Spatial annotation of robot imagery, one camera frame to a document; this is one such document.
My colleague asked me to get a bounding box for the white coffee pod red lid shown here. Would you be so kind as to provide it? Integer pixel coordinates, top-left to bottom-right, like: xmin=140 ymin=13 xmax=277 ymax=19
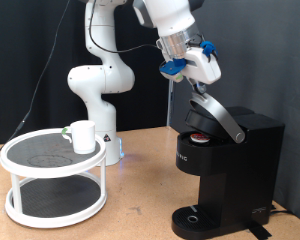
xmin=189 ymin=132 xmax=211 ymax=145

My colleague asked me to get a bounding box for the black Keurig coffee machine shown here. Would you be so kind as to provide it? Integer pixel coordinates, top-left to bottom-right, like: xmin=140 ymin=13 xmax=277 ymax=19
xmin=171 ymin=91 xmax=286 ymax=240

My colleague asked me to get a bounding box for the black machine power cable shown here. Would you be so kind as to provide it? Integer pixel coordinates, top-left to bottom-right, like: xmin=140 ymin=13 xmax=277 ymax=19
xmin=269 ymin=203 xmax=298 ymax=216

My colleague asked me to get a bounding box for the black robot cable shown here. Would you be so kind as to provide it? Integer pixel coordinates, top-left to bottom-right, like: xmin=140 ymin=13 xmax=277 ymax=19
xmin=0 ymin=0 xmax=163 ymax=162

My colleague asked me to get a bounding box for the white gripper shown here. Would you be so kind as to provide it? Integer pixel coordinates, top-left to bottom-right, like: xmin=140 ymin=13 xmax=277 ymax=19
xmin=181 ymin=46 xmax=223 ymax=95

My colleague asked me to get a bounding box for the blue cable clip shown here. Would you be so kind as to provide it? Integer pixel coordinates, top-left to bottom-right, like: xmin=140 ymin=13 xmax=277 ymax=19
xmin=199 ymin=40 xmax=219 ymax=59

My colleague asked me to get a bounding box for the black tape strip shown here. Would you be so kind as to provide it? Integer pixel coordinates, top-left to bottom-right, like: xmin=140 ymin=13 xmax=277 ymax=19
xmin=244 ymin=222 xmax=273 ymax=240

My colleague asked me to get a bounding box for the grey metal vertical pole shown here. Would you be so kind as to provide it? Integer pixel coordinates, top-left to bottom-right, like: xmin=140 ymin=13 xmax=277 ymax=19
xmin=166 ymin=78 xmax=176 ymax=128

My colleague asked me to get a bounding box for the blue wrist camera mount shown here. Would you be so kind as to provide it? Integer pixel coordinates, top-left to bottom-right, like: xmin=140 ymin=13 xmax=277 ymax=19
xmin=158 ymin=57 xmax=188 ymax=83

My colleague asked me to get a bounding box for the white mug green handle mark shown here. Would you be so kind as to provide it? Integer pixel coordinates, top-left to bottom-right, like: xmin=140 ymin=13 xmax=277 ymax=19
xmin=61 ymin=120 xmax=97 ymax=155

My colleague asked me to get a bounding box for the white two-tier turntable stand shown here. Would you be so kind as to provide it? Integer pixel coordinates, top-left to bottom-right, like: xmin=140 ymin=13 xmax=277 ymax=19
xmin=0 ymin=127 xmax=108 ymax=230

